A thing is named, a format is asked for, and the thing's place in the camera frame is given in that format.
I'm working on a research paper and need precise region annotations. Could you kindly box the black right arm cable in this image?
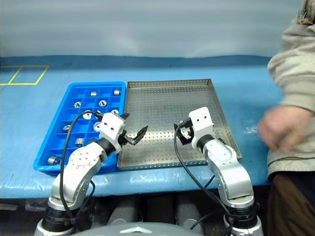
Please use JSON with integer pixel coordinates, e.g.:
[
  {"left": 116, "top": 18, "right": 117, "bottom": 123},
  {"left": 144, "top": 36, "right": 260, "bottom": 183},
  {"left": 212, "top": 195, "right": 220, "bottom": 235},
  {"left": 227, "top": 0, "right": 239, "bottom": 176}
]
[{"left": 173, "top": 127, "right": 234, "bottom": 229}]

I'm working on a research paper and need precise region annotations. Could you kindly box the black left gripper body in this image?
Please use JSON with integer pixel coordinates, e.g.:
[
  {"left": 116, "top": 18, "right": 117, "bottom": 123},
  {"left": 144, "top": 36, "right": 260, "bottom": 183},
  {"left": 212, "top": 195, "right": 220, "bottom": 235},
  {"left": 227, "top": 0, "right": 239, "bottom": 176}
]
[{"left": 117, "top": 129, "right": 135, "bottom": 148}]

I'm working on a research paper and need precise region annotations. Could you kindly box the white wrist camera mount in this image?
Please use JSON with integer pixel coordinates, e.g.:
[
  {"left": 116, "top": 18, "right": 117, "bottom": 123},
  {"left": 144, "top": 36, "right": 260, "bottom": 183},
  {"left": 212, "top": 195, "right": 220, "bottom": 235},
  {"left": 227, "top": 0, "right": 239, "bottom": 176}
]
[
  {"left": 188, "top": 107, "right": 214, "bottom": 148},
  {"left": 97, "top": 112, "right": 125, "bottom": 149}
]

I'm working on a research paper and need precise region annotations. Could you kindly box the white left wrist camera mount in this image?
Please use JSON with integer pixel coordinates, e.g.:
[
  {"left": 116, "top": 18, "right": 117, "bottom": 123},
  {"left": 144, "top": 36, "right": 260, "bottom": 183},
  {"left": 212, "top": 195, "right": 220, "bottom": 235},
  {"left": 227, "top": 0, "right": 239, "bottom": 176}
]
[{"left": 97, "top": 112, "right": 125, "bottom": 149}]

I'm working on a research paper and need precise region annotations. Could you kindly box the person's bare hand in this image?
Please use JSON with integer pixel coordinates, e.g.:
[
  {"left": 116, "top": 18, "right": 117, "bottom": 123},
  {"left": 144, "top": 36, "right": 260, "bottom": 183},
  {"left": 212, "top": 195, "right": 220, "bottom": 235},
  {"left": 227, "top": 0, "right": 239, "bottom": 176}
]
[{"left": 258, "top": 105, "right": 308, "bottom": 152}]

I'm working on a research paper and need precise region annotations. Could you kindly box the blue plastic table cover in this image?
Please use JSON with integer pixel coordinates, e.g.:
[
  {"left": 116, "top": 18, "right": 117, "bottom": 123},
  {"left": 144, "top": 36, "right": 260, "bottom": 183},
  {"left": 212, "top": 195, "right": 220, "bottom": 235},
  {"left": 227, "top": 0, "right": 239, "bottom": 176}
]
[{"left": 0, "top": 55, "right": 284, "bottom": 199}]

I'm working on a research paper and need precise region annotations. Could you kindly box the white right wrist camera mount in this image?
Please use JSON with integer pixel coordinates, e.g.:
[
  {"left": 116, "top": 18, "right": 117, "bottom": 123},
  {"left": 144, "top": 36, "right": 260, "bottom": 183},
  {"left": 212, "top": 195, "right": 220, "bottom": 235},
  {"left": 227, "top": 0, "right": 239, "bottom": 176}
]
[{"left": 188, "top": 107, "right": 214, "bottom": 148}]

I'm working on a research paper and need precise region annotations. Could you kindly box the blue plastic compartment tray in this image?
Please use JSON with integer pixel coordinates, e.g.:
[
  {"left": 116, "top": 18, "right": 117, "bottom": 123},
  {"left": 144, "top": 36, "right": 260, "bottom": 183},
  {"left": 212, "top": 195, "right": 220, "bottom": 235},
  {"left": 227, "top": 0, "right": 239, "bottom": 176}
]
[{"left": 33, "top": 81, "right": 128, "bottom": 177}]

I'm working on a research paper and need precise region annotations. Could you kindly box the perforated steel tray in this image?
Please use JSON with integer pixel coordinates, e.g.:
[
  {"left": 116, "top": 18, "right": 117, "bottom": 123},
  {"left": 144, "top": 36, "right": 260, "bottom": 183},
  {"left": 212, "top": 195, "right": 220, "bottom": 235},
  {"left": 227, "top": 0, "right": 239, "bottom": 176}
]
[{"left": 117, "top": 78, "right": 243, "bottom": 171}]

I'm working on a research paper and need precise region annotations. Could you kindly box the dark grey rounded shape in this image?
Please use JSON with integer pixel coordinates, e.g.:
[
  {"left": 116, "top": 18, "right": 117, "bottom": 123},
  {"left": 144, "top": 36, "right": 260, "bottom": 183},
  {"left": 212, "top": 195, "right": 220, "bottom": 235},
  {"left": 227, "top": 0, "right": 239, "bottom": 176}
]
[
  {"left": 108, "top": 199, "right": 141, "bottom": 224},
  {"left": 176, "top": 196, "right": 206, "bottom": 234}
]

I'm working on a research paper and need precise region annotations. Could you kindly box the grey robot torso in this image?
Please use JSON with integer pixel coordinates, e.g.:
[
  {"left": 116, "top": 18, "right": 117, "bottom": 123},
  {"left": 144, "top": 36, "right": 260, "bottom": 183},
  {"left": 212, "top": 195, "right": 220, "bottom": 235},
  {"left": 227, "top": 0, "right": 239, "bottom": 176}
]
[{"left": 76, "top": 222, "right": 202, "bottom": 236}]

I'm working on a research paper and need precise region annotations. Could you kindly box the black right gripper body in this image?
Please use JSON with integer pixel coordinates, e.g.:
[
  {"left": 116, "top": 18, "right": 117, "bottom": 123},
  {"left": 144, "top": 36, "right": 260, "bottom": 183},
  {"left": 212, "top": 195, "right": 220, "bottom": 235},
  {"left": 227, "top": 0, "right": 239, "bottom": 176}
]
[{"left": 179, "top": 119, "right": 195, "bottom": 146}]

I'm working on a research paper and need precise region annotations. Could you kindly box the person in beige jacket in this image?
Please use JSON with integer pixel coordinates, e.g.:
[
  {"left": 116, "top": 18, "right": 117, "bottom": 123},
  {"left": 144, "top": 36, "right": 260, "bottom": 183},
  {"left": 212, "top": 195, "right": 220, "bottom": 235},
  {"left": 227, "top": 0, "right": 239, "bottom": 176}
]
[{"left": 267, "top": 0, "right": 315, "bottom": 236}]

